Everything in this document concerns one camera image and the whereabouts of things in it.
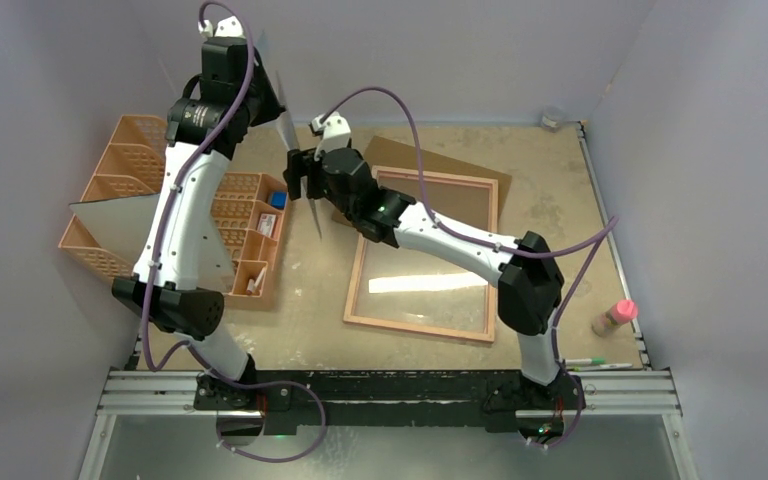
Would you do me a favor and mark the ocean cliff photo print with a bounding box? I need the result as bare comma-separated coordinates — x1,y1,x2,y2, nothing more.
274,70,323,239

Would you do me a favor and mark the brown cardboard backing board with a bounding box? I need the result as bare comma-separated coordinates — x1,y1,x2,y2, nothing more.
359,136,512,228

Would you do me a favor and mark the clear acrylic sheet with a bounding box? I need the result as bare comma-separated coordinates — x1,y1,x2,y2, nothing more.
354,173,491,333

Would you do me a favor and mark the pink wooden photo frame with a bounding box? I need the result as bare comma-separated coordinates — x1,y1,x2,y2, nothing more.
342,165,500,344

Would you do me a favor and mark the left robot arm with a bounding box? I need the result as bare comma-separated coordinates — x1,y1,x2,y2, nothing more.
112,34,284,409

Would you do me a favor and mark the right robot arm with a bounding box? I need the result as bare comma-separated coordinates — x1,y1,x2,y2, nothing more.
283,147,564,407

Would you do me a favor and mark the blue small box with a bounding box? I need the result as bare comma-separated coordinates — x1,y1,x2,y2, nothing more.
268,191,288,210

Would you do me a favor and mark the red white small box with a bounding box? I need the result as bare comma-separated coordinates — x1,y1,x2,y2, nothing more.
256,213,279,238

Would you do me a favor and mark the orange plastic file organizer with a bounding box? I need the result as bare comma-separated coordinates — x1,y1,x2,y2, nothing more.
58,115,288,311

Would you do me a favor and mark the white item in compartment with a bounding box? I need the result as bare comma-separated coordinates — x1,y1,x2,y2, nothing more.
245,267,267,296

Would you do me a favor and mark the white sheet in organizer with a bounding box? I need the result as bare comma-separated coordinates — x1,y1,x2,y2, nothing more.
70,193,235,293

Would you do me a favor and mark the small clear jar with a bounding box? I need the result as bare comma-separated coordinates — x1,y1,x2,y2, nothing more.
540,106,565,132

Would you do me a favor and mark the green marker pen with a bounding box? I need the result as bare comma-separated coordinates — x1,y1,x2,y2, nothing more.
565,357,606,368

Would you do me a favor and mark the pink capped bottle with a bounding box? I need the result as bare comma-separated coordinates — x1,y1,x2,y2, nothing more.
591,299,638,337

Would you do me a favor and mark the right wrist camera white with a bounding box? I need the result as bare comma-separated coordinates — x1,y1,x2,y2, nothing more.
309,111,352,161

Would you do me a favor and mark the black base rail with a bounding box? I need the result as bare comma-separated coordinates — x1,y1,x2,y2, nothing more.
194,369,586,438

